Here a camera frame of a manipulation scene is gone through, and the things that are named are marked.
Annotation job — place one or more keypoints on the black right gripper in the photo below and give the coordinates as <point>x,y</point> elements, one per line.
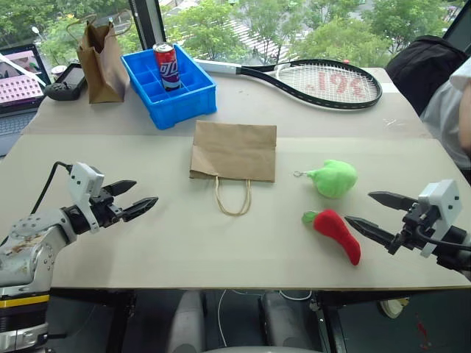
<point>414,228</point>

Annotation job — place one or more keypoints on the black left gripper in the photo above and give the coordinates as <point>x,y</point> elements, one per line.
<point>105,212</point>

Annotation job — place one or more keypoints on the flat brown paper bag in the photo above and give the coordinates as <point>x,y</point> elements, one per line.
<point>233,150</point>

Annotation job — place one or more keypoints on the open wrinkled brown paper bag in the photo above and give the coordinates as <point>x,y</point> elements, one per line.
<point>101,66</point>

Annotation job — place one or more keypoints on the red plush chili pepper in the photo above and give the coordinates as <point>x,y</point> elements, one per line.
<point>336,229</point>

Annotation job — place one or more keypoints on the green plush toy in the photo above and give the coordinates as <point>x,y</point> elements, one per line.
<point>335,179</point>

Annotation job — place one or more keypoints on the white round cup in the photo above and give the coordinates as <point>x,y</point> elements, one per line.
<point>393,308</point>

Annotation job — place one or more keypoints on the blue plastic divided crate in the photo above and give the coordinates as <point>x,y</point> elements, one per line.
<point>184,101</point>

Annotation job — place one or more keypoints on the person in white shirt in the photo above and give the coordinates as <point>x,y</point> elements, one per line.
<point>447,110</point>

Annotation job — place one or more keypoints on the black handheld game controller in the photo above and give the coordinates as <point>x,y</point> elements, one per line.
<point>68,82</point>

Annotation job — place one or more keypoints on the red soda can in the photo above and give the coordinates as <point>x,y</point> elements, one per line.
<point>167,68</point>

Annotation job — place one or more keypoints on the grey rounded robot leg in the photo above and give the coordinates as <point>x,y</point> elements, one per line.
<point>189,320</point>
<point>285,323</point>

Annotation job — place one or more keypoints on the black backpack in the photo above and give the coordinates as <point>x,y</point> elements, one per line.
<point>419,70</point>

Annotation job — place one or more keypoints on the grey laptop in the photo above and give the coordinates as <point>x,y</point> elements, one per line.
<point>16,95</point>

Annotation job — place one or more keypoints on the robot torso with yellow band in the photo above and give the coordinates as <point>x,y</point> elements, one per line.
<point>22,316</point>

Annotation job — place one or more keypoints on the black white tennis racket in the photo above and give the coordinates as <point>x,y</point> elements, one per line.
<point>294,71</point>

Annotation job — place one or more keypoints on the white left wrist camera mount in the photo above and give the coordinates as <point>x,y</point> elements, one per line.
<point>84,180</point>

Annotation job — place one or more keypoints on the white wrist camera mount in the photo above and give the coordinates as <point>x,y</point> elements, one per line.
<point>443,200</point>
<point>84,180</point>

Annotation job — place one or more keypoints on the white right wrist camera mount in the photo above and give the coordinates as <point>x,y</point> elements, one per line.
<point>443,200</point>

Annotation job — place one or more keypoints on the black table frame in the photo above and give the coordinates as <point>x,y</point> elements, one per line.
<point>349,296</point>

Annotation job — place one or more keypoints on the black window frame post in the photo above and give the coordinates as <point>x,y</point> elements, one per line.
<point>147,22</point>

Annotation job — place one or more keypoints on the black slanted window frame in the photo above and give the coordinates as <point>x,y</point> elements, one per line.
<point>456,20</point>

